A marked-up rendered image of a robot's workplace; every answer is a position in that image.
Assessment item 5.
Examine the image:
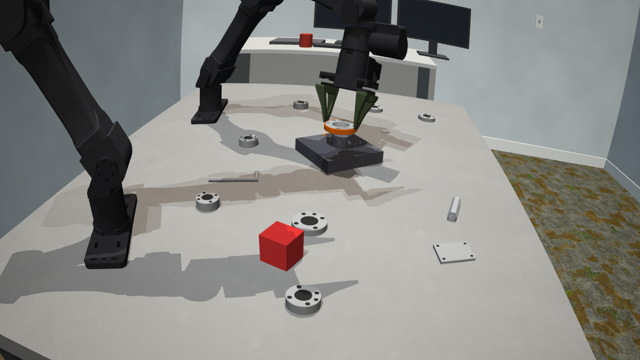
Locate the grey l-shaped hex key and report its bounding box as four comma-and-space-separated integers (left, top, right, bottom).
210, 170, 259, 182

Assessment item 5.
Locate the grey hexagonal bar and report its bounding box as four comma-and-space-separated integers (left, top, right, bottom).
447, 196, 461, 221

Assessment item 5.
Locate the red cube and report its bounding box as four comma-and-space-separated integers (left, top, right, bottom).
259, 221, 304, 272

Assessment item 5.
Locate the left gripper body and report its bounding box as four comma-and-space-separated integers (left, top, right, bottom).
319, 49, 379, 95

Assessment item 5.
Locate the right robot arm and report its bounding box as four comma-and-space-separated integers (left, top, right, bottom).
0, 0, 138, 270

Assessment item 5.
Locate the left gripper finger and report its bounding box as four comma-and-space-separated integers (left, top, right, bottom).
315, 83, 339, 123
353, 91, 378, 130

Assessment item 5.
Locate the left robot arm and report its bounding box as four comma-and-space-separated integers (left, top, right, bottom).
191, 0, 408, 125

